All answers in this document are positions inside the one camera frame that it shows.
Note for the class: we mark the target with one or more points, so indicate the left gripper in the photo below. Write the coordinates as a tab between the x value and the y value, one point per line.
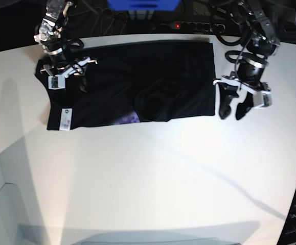
246	77

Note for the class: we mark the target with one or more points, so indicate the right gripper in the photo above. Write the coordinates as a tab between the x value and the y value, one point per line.
63	62

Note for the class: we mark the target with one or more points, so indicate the black T-shirt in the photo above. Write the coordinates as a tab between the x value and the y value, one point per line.
138	82

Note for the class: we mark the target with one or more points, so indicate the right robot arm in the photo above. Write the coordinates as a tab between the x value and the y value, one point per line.
51	36

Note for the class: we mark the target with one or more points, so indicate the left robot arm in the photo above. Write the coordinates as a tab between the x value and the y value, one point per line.
258	41

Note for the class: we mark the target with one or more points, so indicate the black power strip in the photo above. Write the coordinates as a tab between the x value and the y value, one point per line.
184	26

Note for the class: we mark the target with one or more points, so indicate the blue plastic box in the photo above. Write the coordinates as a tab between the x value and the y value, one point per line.
157	5

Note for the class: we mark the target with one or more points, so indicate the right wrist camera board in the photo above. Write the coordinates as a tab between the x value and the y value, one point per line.
56	82

